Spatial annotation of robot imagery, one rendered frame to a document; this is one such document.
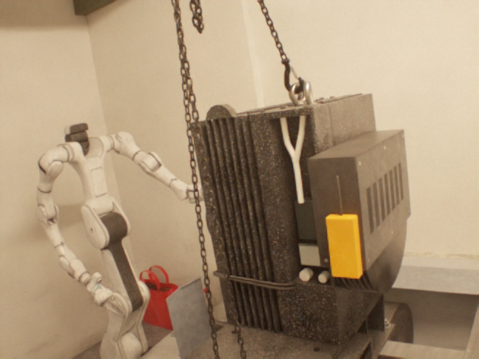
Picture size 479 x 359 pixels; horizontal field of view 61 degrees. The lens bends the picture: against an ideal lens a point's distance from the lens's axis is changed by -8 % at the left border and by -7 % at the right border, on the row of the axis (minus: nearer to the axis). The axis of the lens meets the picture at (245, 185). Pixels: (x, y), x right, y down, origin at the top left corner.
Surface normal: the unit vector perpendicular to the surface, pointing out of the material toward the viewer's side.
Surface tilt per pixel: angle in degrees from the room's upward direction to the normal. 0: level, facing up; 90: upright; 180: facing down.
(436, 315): 90
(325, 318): 90
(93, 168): 94
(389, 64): 90
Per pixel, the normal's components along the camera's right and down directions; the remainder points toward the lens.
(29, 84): 0.81, -0.01
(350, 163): -0.56, 0.25
